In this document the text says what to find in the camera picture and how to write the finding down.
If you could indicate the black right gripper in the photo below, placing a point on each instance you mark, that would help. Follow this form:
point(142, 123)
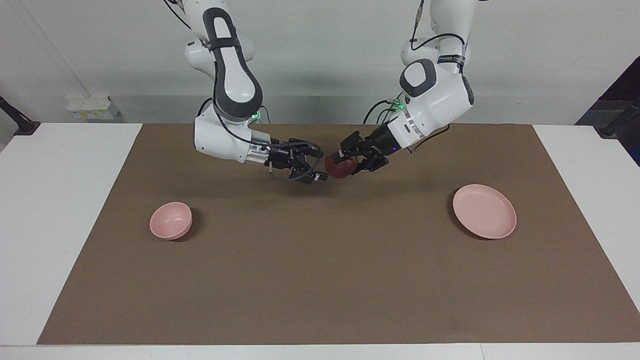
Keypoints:
point(282, 156)

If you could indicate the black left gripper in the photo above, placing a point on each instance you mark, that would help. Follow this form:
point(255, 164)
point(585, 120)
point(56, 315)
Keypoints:
point(375, 142)

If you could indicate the dark red apple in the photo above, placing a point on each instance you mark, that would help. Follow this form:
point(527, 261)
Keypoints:
point(339, 169)

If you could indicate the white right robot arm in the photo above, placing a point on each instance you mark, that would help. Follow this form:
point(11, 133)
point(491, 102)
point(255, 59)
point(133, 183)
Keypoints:
point(232, 80)

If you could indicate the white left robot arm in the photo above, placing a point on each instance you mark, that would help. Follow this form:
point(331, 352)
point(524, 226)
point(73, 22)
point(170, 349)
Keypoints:
point(435, 95)

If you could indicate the pink plate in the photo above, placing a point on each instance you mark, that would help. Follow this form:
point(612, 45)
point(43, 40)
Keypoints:
point(485, 212)

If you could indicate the pink bowl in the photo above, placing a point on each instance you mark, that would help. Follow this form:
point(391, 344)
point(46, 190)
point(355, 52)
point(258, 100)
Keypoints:
point(171, 221)

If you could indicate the brown table mat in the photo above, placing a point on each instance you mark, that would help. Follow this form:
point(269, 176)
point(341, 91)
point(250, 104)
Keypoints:
point(320, 260)

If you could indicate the dark furniture piece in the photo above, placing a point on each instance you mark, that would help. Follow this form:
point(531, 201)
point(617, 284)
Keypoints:
point(625, 85)

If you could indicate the white wall socket box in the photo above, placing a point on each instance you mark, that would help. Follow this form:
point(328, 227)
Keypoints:
point(92, 108)

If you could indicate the black camera stand clamp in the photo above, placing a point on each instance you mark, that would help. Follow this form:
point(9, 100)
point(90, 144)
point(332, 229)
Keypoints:
point(17, 120)
point(620, 120)

